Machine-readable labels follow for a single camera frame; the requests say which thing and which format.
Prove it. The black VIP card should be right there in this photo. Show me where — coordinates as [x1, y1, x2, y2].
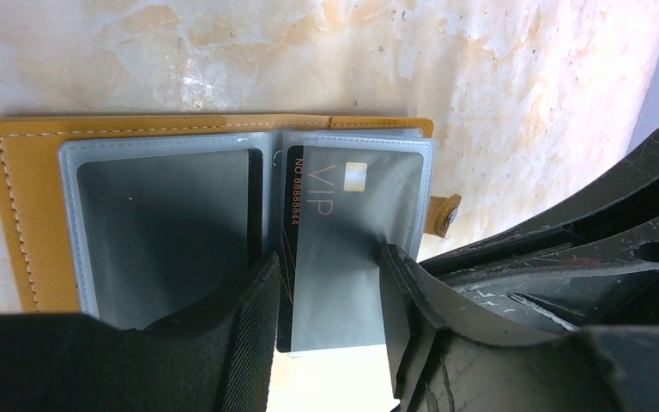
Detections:
[277, 140, 433, 353]

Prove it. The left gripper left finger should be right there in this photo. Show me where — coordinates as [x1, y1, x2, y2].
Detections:
[0, 253, 281, 411]

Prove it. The orange leather card holder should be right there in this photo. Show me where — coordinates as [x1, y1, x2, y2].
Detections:
[0, 114, 461, 350]

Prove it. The grey card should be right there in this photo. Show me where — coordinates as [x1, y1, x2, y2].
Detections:
[76, 148, 264, 329]

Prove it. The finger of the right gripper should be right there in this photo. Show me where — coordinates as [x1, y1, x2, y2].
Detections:
[441, 216, 659, 333]
[421, 128, 659, 275]

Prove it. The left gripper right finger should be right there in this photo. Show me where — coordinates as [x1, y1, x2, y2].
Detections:
[378, 245, 659, 411]

